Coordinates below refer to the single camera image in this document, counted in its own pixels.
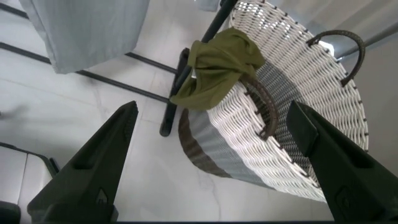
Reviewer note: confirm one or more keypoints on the white laundry basket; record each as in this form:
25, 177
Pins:
311, 62

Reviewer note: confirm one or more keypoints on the green garment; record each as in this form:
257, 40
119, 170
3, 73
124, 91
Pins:
217, 68

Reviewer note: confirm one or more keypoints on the black clothes rack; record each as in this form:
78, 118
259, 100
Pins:
169, 118

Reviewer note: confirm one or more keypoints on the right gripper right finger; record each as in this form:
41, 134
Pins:
348, 174

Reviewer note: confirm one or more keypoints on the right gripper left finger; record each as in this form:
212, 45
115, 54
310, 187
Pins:
93, 174

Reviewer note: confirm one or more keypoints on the pale grey shorts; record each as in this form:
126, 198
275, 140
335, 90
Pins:
93, 31

